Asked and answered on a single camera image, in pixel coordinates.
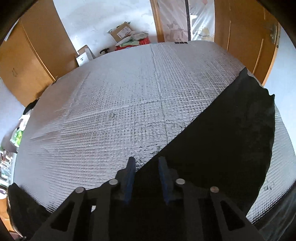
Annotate cardboard box with label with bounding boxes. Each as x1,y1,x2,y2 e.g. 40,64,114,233
107,22,133,43

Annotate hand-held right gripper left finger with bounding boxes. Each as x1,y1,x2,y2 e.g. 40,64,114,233
30,156,137,241

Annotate metal door handle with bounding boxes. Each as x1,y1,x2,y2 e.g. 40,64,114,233
269,23,278,45

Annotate silver quilted foil mat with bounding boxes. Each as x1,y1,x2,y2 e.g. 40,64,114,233
13,41,296,227

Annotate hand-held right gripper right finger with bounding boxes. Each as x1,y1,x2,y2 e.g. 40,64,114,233
158,156,264,241

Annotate clear printed door curtain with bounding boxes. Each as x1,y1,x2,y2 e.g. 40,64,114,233
157,0,216,43

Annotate wooden door frame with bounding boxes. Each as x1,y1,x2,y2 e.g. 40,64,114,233
150,0,166,43

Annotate wooden wardrobe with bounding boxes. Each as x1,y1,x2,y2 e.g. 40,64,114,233
0,0,79,107

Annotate green plastic bag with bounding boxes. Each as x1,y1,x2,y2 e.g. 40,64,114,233
10,128,24,147

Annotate cluttered glass table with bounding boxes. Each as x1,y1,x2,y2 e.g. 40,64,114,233
0,147,17,187

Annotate wooden door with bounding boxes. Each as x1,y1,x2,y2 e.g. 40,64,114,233
214,0,282,85

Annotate white carton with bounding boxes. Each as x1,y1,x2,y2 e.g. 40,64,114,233
76,45,95,67

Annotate red crate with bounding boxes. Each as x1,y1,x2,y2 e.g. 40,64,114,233
115,38,151,50

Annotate black pants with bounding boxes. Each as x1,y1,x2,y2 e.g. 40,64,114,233
7,67,277,241

